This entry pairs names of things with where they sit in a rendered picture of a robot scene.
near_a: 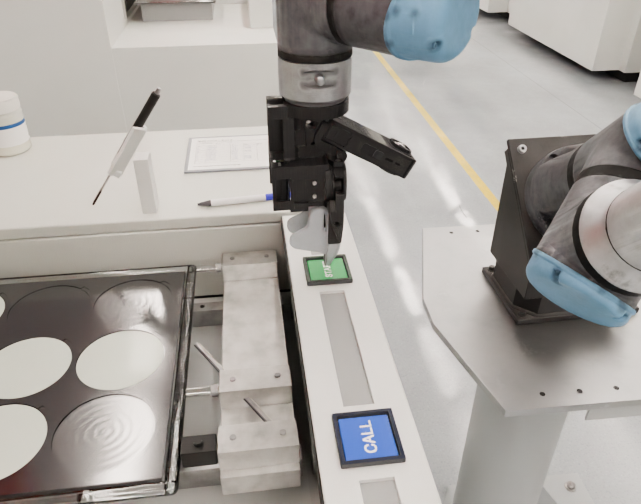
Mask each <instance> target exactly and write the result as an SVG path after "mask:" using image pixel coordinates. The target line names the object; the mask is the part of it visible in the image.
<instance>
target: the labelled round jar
mask: <svg viewBox="0 0 641 504"><path fill-rule="evenodd" d="M31 146H32V143H31V140H30V136H29V132H28V129H27V125H26V122H25V119H24V116H23V112H22V109H21V108H20V102H19V99H18V95H17V94H16V93H14V92H11V91H0V157H6V156H14V155H18V154H21V153H24V152H26V151H27V150H29V149H30V147H31Z"/></svg>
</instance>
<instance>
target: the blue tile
mask: <svg viewBox="0 0 641 504"><path fill-rule="evenodd" d="M338 426H339V431H340V437H341V442H342V447H343V452H344V457H345V461H349V460H358V459H367V458H376V457H386V456H395V455H398V451H397V448H396V444H395V441H394V437H393V434H392V430H391V427H390V423H389V420H388V416H387V415H376V416H366V417H357V418H347V419H339V420H338Z"/></svg>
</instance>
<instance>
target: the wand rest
mask: <svg viewBox="0 0 641 504"><path fill-rule="evenodd" d="M136 119H137V118H135V120H134V122H135V121H136ZM134 122H133V124H134ZM133 124H132V126H133ZM132 126H131V128H130V129H131V130H130V129H129V131H130V132H129V131H128V133H129V134H128V133H127V135H128V136H127V135H126V136H127V137H126V139H125V141H124V140H123V141H124V143H123V142H122V144H123V145H122V144H121V145H122V146H120V147H121V148H119V149H120V150H119V149H118V151H119V152H118V151H117V152H118V153H116V155H115V157H114V159H113V160H112V162H111V164H112V165H111V167H110V168H109V170H108V172H107V174H108V175H109V176H115V177H117V178H120V176H122V174H123V172H124V171H125V169H126V167H127V165H128V163H129V162H130V160H131V158H132V156H133V155H134V153H135V151H136V149H137V147H138V146H139V144H140V142H141V140H142V139H143V137H144V135H145V133H146V131H147V129H148V128H147V127H146V126H145V125H144V126H143V128H141V127H132ZM133 164H134V170H135V175H136V180H137V185H138V190H139V196H140V201H141V206H142V211H143V214H149V213H157V210H158V205H159V201H158V195H157V190H156V184H155V178H154V172H153V167H152V161H151V155H150V152H136V153H135V156H134V159H133Z"/></svg>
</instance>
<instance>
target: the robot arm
mask: <svg viewBox="0 0 641 504"><path fill-rule="evenodd" d="M275 4H276V28H277V52H278V55H277V58H278V83H279V93H280V96H266V107H267V126H268V155H269V174H270V184H272V193H273V211H284V210H290V212H301V213H299V214H297V215H295V216H293V217H291V218H289V219H288V221H287V229H288V230H289V231H290V232H291V233H293V234H292V235H291V236H290V239H289V243H290V245H291V246H292V247H293V248H295V249H300V250H307V251H314V252H320V253H323V257H324V264H325V266H329V265H330V264H331V263H332V261H333V260H334V258H335V257H336V255H337V254H338V251H339V249H340V244H341V241H342V234H343V226H344V200H346V196H347V171H346V164H345V160H346V159H347V153H346V151H347V152H349V153H351V154H353V155H355V156H357V157H359V158H361V159H364V160H366V161H368V162H370V163H372V164H374V165H376V166H378V167H379V168H381V169H382V170H384V171H385V172H387V173H389V174H392V175H394V176H396V175H397V176H399V177H401V178H403V179H405V178H406V177H407V176H408V174H409V172H410V171H411V169H412V168H413V166H414V165H415V163H416V160H415V158H414V157H413V155H412V154H411V152H412V151H411V149H410V148H409V147H408V146H407V145H405V144H403V143H402V142H400V141H398V140H396V139H394V138H388V137H386V136H384V135H382V134H380V133H378V132H376V131H374V130H372V129H370V128H368V127H366V126H364V125H362V124H360V123H358V122H356V121H354V120H352V119H350V118H348V117H346V116H344V115H345V114H346V113H347V112H348V110H349V94H350V93H351V78H352V53H353V47H355V48H360V49H365V50H370V51H374V52H379V53H384V54H388V55H393V56H395V57H396V58H398V59H402V60H406V61H415V60H420V61H427V62H433V63H445V62H448V61H451V60H453V59H454V58H456V57H457V56H458V55H459V54H460V53H461V52H462V51H463V50H464V49H465V47H466V46H467V44H468V42H469V41H470V39H471V31H472V28H473V27H474V26H476V23H477V19H478V14H479V6H480V0H275ZM273 160H275V162H273ZM290 193H291V200H290ZM524 198H525V205H526V209H527V212H528V215H529V217H530V219H531V221H532V223H533V225H534V226H535V228H536V229H537V230H538V231H539V233H540V234H541V235H542V236H543V237H542V239H541V241H540V242H539V244H538V246H537V248H534V249H533V250H532V253H533V255H532V257H531V259H530V261H529V263H528V264H527V267H526V275H527V278H528V280H529V282H530V283H531V284H532V285H533V286H534V288H535V289H536V290H537V291H538V292H540V293H541V294H542V295H543V296H545V297H546V298H547V299H549V300H550V301H552V302H553V303H555V304H556V305H558V306H559V307H561V308H563V309H565V310H566V311H568V312H570V313H572V314H574V315H576V316H578V317H581V318H583V319H585V320H588V321H590V322H593V323H596V324H599V325H603V326H607V327H621V326H624V325H625V324H627V323H628V321H629V320H630V318H631V316H632V315H635V313H636V311H635V309H636V307H637V305H638V303H639V301H640V300H641V102H640V103H637V104H634V105H632V106H631V107H630V108H628V109H627V110H626V112H625V113H624V114H623V115H622V116H620V117H619V118H618V119H616V120H615V121H614V122H612V123H611V124H609V125H608V126H607V127H605V128H604V129H603V130H601V131H600V132H599V133H597V134H596V135H595V136H593V137H592V138H590V139H589V140H588V141H586V142H585V143H582V144H577V145H571V146H565V147H562V148H559V149H557V150H554V151H552V152H551V153H549V154H548V155H546V156H545V157H544V158H543V159H541V160H540V161H539V162H538V163H537V164H536V165H535V166H534V167H533V169H532V170H531V172H530V173H529V175H528V178H527V181H526V184H525V192H524Z"/></svg>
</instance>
